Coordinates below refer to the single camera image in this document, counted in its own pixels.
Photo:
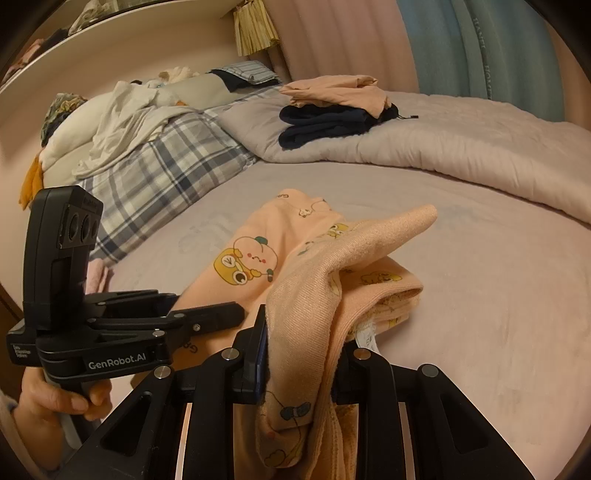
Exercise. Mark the person's left hand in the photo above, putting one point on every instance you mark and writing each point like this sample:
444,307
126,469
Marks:
46,397

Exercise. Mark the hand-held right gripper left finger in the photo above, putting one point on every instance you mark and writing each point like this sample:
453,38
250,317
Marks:
263,369

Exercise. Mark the pale pillow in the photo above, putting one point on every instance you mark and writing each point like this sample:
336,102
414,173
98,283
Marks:
203,90

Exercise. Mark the floral patterned cloth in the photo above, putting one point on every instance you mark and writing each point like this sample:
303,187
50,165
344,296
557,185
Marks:
60,115

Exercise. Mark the blue curtain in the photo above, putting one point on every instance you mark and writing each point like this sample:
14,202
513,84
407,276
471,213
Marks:
461,50

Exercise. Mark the folded navy garment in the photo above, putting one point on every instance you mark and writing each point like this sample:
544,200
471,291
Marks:
323,124

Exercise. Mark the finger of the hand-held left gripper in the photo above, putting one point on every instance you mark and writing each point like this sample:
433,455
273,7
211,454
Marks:
207,318
134,304

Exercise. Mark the person's left forearm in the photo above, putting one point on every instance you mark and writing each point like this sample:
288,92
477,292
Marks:
27,443

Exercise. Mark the orange fabric piece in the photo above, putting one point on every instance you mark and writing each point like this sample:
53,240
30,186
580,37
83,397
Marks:
31,182

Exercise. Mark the folded peach garment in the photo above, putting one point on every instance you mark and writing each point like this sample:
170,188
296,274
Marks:
332,92

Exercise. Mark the grey quilt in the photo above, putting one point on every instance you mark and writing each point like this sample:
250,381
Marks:
461,138

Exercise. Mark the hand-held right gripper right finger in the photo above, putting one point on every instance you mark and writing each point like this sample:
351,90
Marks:
364,378

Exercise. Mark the white curved headboard shelf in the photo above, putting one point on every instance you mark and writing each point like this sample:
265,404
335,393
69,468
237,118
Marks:
138,41

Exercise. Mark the white plush toy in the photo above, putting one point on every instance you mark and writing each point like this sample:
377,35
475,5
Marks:
178,74

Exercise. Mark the yellow fringed cloth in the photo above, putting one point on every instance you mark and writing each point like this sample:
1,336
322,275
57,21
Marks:
254,27

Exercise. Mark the orange cartoon print shirt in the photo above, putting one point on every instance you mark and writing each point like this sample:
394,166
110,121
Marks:
304,295

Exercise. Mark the pink curtain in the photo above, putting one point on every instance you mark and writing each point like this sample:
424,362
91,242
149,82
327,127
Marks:
346,41

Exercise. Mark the white crumpled cloth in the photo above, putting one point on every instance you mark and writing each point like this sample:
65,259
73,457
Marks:
124,115

